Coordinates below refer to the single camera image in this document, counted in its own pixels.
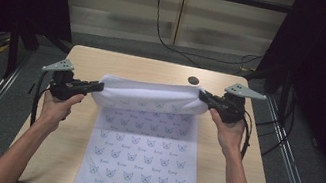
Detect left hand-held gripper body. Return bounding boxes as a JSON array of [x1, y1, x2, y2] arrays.
[[36, 54, 90, 105]]

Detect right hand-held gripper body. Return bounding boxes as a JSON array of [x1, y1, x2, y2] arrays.
[[217, 80, 269, 130]]

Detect white printed towel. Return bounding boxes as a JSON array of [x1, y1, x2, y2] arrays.
[[72, 66, 219, 183]]

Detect person's left hand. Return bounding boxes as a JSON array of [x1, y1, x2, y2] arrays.
[[37, 86, 86, 136]]

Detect person's right hand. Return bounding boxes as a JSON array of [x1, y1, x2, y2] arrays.
[[200, 107, 250, 163]]

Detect black table cable grommet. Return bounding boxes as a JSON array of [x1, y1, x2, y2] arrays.
[[186, 75, 201, 87]]

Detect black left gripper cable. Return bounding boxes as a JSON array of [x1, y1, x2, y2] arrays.
[[28, 69, 55, 129]]

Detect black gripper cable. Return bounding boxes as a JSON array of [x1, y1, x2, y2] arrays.
[[234, 109, 257, 161], [28, 69, 55, 129]]

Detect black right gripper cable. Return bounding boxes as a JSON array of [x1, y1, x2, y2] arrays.
[[234, 109, 257, 161]]

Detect black floor cables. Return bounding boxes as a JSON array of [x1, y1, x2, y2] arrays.
[[249, 83, 301, 162]]

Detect black stand post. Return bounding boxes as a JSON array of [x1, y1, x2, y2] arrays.
[[1, 18, 26, 82]]

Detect black wall cable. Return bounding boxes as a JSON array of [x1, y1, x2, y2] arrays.
[[144, 0, 272, 80]]

